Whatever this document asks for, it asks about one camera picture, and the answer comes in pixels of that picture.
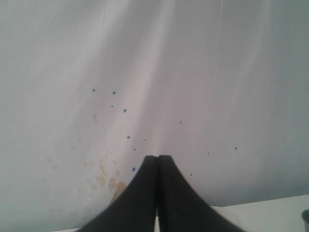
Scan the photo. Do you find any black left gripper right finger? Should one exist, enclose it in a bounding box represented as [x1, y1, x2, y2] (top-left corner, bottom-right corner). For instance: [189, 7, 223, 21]
[157, 155, 238, 232]

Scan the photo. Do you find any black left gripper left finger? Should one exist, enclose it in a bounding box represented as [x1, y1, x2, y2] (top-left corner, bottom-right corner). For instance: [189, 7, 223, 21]
[79, 156, 158, 232]

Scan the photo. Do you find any stainless steel cup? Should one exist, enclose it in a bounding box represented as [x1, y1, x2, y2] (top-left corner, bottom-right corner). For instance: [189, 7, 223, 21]
[301, 209, 309, 232]

